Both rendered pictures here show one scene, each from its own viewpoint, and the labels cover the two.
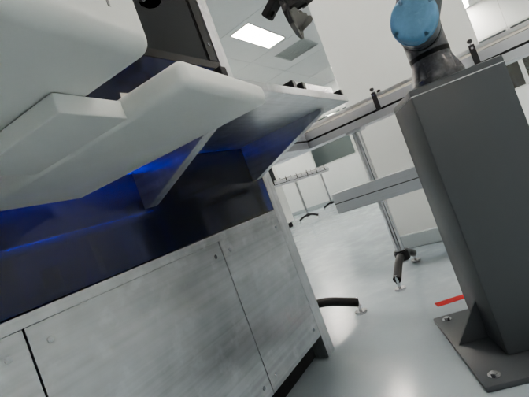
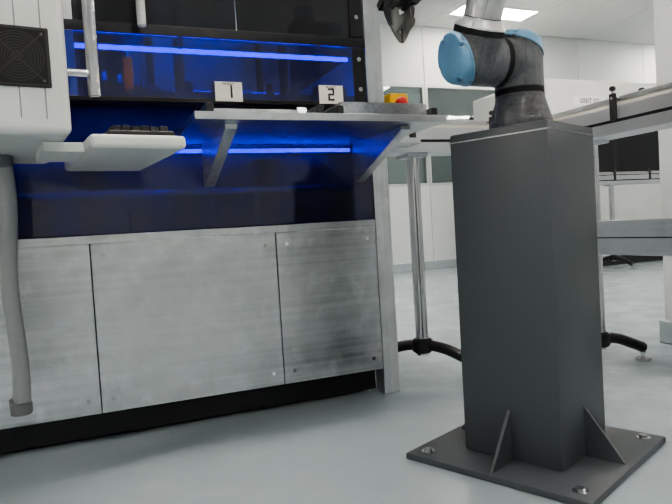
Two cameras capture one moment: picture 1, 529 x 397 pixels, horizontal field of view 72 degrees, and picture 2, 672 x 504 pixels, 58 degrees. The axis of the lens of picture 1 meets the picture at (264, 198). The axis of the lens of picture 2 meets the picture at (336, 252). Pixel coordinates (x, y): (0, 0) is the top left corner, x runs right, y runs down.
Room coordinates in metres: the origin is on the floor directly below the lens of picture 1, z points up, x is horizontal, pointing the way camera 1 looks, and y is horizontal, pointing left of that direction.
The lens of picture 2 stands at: (-0.40, -1.07, 0.58)
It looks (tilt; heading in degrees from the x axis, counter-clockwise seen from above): 2 degrees down; 34
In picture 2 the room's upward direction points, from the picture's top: 3 degrees counter-clockwise
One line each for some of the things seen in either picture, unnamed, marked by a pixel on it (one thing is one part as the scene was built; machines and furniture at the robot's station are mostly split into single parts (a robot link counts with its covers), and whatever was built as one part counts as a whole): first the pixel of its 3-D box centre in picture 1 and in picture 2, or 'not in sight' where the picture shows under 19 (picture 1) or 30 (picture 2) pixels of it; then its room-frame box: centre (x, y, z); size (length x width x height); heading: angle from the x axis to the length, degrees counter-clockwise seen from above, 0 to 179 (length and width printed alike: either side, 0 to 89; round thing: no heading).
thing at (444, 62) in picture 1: (434, 69); (520, 110); (1.10, -0.62, 0.84); 0.15 x 0.15 x 0.10
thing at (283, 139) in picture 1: (286, 146); (379, 156); (1.25, -0.13, 0.80); 0.34 x 0.03 x 0.13; 56
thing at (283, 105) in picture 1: (233, 129); (300, 132); (1.05, 0.01, 0.87); 0.70 x 0.48 x 0.02; 146
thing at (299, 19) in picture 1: (299, 20); (398, 23); (1.12, -0.29, 1.13); 0.06 x 0.03 x 0.09; 56
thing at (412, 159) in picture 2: not in sight; (417, 255); (1.70, -0.02, 0.46); 0.09 x 0.09 x 0.77; 56
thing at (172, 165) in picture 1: (183, 161); (219, 158); (0.84, 0.15, 0.80); 0.34 x 0.03 x 0.13; 56
